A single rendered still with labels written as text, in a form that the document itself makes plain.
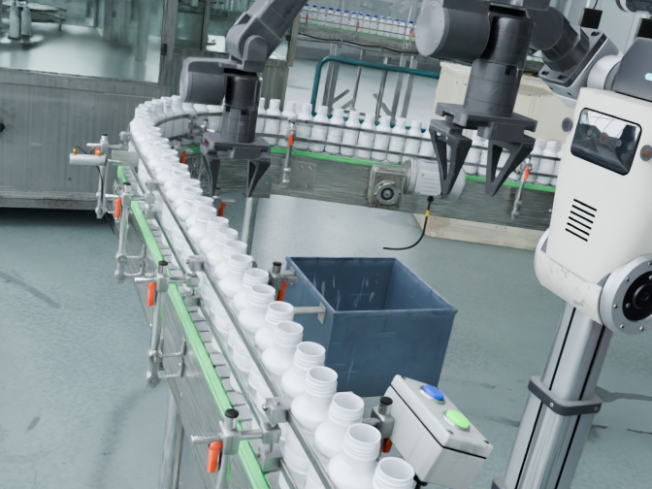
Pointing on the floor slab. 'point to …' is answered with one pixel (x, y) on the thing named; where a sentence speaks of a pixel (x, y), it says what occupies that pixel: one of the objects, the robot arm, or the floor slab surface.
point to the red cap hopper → (397, 76)
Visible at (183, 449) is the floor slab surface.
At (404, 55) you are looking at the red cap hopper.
